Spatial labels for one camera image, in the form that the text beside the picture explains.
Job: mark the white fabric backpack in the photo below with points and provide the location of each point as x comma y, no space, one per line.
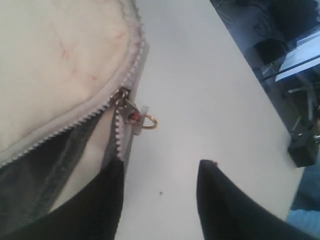
69,71

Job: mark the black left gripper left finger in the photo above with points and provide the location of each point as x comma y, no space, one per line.
92,214

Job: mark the blue desk with metal frame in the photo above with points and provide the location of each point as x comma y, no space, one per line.
293,85

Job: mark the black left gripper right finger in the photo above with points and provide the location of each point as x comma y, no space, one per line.
227,213

